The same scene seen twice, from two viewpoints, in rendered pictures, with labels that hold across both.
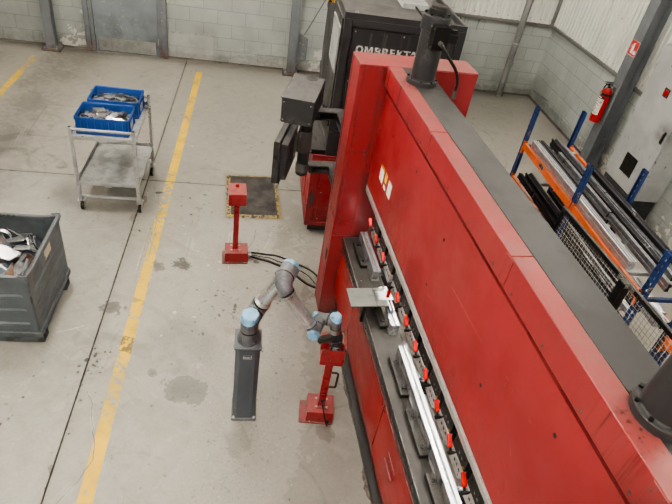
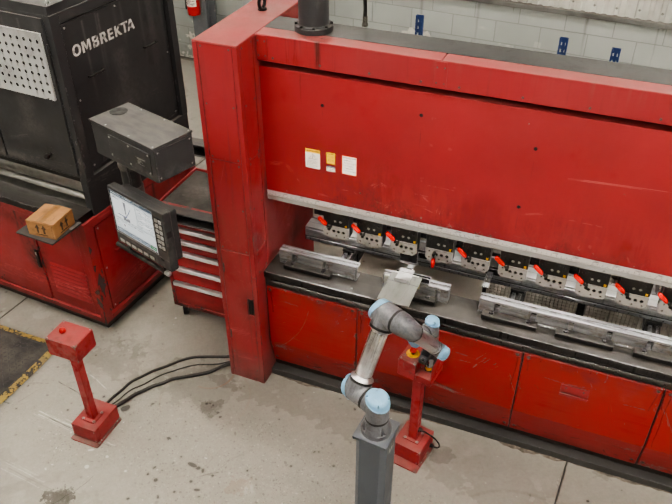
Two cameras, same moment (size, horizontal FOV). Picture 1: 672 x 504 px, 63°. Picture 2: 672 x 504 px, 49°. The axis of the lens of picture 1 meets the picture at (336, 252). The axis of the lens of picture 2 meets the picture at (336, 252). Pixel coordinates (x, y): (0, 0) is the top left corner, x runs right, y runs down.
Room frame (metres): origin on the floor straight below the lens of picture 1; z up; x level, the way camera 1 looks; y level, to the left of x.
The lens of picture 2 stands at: (1.21, 2.45, 3.58)
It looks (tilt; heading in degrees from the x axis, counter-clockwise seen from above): 36 degrees down; 308
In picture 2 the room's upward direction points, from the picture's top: straight up
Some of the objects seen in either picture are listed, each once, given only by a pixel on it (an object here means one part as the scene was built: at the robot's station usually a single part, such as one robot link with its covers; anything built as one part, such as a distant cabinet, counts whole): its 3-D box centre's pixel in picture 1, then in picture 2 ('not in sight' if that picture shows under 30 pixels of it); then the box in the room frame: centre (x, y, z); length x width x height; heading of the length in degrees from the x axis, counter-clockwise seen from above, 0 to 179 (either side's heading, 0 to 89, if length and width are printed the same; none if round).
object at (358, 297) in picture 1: (367, 297); (399, 289); (2.87, -0.27, 1.00); 0.26 x 0.18 x 0.01; 106
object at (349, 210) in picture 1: (383, 201); (266, 201); (3.89, -0.31, 1.15); 0.85 x 0.25 x 2.30; 106
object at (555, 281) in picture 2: (428, 359); (553, 270); (2.16, -0.62, 1.24); 0.15 x 0.09 x 0.17; 16
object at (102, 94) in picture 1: (117, 102); not in sight; (5.26, 2.52, 0.92); 0.50 x 0.36 x 0.18; 102
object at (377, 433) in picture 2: (248, 333); (376, 422); (2.50, 0.47, 0.82); 0.15 x 0.15 x 0.10
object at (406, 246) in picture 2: (393, 267); (405, 237); (2.93, -0.40, 1.24); 0.15 x 0.09 x 0.17; 16
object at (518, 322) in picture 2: (398, 376); (509, 320); (2.31, -0.52, 0.89); 0.30 x 0.05 x 0.03; 16
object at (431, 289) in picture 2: (387, 310); (416, 285); (2.85, -0.42, 0.92); 0.39 x 0.06 x 0.10; 16
